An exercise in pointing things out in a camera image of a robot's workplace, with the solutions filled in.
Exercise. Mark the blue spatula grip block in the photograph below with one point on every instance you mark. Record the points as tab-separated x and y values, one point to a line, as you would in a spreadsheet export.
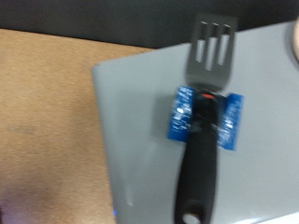
182	115

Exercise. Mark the silver toaster oven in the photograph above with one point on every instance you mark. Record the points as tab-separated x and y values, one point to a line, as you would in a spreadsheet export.
264	155

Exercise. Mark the black slotted spatula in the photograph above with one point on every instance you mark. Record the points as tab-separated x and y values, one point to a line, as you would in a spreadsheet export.
199	174

